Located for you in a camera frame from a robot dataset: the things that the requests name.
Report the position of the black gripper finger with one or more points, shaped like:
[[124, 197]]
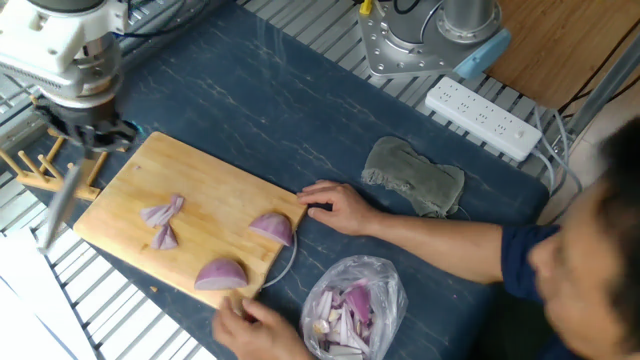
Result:
[[82, 140], [117, 135]]

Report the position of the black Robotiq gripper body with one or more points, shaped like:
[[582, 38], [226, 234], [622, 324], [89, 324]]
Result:
[[82, 117]]

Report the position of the steel cleaver knife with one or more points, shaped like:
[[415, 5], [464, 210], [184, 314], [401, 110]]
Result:
[[62, 205]]

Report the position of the small purple onion wedge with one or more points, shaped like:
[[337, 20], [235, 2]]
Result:
[[152, 215]]

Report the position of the wooden cutting board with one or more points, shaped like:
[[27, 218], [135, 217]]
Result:
[[210, 180]]

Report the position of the grey green cloth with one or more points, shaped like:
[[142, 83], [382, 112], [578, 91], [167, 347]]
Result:
[[415, 177]]

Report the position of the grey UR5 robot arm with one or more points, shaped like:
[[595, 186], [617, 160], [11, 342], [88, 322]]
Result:
[[405, 25]]

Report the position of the person right forearm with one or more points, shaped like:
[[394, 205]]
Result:
[[440, 247]]

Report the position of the person right hand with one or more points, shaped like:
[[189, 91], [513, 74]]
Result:
[[350, 212]]

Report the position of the person left hand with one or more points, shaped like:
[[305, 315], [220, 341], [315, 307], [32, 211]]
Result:
[[260, 335]]

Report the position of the silver wrist coupling flange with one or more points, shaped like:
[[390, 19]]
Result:
[[95, 65]]

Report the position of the wooden peg dish rack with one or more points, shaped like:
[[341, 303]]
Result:
[[40, 182]]

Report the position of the silver vented wrist box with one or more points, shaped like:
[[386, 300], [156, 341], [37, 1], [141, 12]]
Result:
[[30, 75]]

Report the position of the white paper sheet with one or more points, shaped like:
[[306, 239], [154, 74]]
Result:
[[20, 330], [30, 270]]

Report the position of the large purple onion quarter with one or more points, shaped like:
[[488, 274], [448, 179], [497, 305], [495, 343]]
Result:
[[220, 275]]

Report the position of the medium purple onion quarter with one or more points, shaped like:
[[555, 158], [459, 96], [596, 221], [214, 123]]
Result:
[[272, 227]]

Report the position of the dark blue marbled mat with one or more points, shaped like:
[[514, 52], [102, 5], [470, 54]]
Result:
[[325, 125]]

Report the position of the purple onion chunk in bag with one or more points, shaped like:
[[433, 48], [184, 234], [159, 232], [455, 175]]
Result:
[[359, 302]]

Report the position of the clear plastic bag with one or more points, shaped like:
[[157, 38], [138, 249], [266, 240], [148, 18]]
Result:
[[380, 285]]

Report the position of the white power strip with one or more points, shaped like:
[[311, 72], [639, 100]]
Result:
[[480, 117]]

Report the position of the dark blue shirt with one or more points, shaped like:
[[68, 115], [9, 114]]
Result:
[[520, 260]]

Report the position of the dark green trousers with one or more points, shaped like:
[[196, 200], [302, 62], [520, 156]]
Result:
[[515, 330]]

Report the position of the brown wooden panel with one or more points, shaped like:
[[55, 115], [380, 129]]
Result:
[[560, 45]]

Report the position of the aluminium profile beam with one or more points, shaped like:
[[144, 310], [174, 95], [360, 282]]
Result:
[[602, 87]]

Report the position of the person head dark hair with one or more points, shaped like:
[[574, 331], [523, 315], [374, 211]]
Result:
[[590, 275]]

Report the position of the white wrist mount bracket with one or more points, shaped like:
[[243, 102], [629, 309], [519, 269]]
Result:
[[50, 35]]

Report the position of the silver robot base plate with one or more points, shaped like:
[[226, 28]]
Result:
[[400, 62]]

